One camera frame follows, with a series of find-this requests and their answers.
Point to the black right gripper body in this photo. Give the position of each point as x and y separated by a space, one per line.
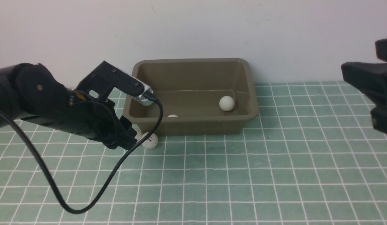
371 80

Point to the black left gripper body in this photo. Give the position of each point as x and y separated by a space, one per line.
86 117

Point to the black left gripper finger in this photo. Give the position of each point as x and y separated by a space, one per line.
125 144
128 132

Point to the white logo ball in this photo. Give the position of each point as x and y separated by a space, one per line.
151 142

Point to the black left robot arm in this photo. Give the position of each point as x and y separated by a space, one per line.
30 92

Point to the olive plastic bin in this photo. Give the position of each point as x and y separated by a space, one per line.
192 88

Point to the green checkered tablecloth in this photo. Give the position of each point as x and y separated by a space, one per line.
310 157

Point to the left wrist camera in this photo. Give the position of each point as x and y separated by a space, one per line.
105 77

